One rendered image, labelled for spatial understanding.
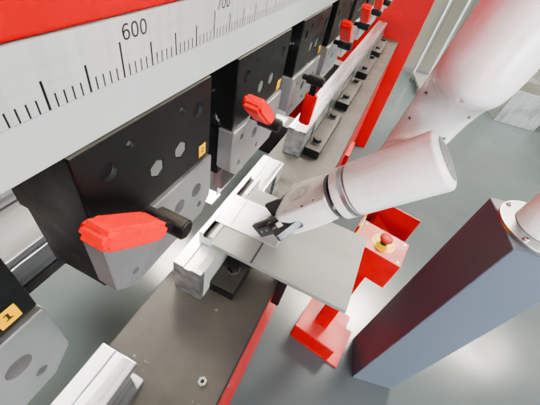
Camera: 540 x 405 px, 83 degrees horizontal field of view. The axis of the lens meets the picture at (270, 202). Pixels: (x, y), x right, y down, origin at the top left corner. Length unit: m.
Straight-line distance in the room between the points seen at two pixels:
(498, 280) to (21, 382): 0.93
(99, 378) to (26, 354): 0.26
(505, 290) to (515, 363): 1.19
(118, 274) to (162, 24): 0.20
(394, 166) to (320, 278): 0.25
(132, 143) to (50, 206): 0.07
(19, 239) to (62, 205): 0.42
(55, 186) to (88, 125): 0.05
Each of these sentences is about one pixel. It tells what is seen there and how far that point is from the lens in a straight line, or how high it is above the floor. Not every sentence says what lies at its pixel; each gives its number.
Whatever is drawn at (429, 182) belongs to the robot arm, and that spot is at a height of 1.25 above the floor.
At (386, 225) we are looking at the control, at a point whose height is 0.73.
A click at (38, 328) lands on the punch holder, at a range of 0.26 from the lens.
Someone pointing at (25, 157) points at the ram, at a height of 1.35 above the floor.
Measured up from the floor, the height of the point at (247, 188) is 0.99.
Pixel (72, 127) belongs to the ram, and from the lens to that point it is 0.20.
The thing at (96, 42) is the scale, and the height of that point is 1.39.
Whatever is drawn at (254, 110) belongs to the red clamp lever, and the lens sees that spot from 0.33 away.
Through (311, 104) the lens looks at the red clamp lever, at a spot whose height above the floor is 1.20.
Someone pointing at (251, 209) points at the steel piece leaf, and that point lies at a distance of 0.63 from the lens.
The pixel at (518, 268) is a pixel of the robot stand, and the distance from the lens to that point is 0.95.
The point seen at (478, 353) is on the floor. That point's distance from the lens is 2.07.
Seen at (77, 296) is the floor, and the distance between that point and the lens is 1.74.
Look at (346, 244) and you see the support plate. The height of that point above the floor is 1.00.
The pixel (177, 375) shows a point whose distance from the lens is 0.61.
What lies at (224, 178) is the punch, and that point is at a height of 1.12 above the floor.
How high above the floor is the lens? 1.46
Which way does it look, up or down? 45 degrees down
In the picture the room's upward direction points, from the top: 14 degrees clockwise
